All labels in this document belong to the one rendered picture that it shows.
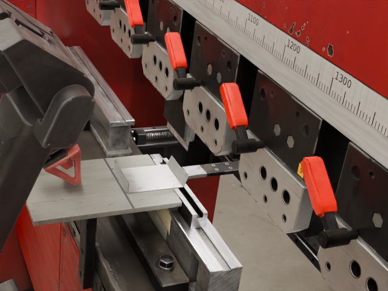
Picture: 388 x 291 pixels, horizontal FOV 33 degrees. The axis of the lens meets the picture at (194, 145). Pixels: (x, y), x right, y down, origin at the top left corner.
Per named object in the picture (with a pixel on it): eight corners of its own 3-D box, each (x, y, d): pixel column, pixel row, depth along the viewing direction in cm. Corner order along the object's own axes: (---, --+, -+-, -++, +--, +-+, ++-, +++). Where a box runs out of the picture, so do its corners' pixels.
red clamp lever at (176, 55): (164, 29, 99) (178, 87, 96) (188, 29, 101) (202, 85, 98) (160, 36, 101) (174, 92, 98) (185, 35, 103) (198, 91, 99)
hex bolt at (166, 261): (156, 261, 116) (157, 254, 115) (170, 259, 117) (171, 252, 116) (161, 271, 114) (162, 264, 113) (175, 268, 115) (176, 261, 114)
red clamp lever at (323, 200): (302, 155, 68) (329, 246, 65) (334, 152, 69) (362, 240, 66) (294, 161, 69) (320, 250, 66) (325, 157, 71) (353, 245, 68)
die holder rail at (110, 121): (58, 77, 192) (59, 46, 188) (78, 75, 194) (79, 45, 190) (107, 158, 152) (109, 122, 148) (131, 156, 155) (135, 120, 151)
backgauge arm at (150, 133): (116, 164, 177) (119, 118, 171) (312, 145, 203) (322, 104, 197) (125, 179, 171) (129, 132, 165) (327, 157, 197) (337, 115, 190)
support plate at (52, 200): (14, 171, 120) (14, 167, 120) (147, 158, 131) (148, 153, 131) (33, 226, 106) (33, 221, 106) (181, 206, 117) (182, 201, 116)
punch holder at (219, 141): (181, 117, 106) (193, 19, 99) (227, 114, 110) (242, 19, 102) (220, 161, 95) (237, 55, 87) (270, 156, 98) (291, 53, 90)
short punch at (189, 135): (162, 127, 124) (167, 81, 120) (172, 126, 125) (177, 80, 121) (182, 152, 116) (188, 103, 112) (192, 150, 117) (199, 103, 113)
